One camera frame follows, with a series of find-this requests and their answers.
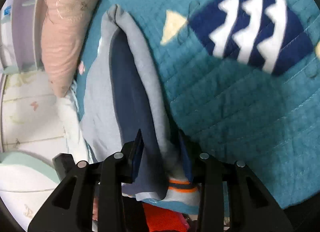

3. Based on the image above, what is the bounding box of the navy and grey jacket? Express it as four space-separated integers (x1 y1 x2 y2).
80 5 200 206

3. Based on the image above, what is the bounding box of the person's left hand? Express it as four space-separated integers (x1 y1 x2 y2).
92 197 99 221

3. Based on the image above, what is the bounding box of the orange garment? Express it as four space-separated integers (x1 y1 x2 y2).
143 203 190 232

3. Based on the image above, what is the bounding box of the teal quilted bedspread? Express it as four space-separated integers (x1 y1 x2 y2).
77 0 319 208

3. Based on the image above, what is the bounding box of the pink pillow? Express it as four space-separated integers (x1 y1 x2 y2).
41 0 98 97

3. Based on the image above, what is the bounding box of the white bed frame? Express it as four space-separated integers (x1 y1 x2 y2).
0 0 48 73

